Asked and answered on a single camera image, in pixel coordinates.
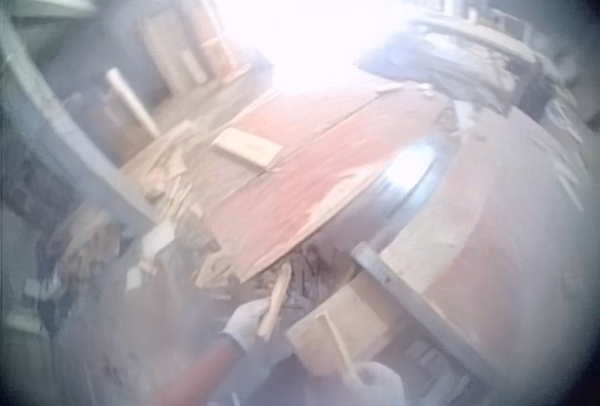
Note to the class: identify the red saw table top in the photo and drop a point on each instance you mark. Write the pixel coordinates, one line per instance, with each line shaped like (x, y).
(506, 246)

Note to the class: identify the dark metal saw blade guard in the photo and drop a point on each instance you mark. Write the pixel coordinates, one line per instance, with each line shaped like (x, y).
(412, 181)

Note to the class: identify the person's left fingers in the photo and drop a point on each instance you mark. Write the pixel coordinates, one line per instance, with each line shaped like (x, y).
(259, 311)

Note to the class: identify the large red plywood sheet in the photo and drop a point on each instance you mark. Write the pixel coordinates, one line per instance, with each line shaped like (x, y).
(309, 162)

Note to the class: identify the pale wooden plank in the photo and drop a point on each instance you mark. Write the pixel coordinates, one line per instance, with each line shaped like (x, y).
(132, 102)

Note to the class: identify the heap of scrap timber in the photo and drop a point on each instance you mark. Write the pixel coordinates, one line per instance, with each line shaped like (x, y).
(473, 59)

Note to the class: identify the person's right hand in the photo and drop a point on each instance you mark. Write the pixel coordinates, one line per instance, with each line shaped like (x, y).
(379, 385)

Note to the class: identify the pile of wood scraps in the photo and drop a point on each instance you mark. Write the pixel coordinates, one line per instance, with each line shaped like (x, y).
(94, 246)

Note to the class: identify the grey wooden post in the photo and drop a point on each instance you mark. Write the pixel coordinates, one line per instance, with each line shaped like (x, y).
(61, 124)

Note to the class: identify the grey metal fence rail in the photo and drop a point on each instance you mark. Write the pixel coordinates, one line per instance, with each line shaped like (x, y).
(403, 291)

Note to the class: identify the light plywood box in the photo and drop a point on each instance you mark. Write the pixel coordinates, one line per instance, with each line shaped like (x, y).
(347, 321)

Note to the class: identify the leaning wooden frames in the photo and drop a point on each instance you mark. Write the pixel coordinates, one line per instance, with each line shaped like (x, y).
(197, 45)

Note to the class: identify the person's left hand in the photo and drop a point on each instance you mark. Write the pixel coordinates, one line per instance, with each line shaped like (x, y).
(241, 324)

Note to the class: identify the small flat wooden board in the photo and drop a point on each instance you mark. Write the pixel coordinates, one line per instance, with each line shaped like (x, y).
(247, 145)

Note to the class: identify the short wooden scrap stick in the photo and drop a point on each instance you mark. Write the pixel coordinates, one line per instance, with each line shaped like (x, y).
(274, 305)

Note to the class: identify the heap of wood offcuts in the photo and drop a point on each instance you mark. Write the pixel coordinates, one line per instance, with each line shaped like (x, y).
(169, 167)

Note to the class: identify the thin wooden strip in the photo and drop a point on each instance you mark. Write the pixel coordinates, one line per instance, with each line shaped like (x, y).
(338, 345)

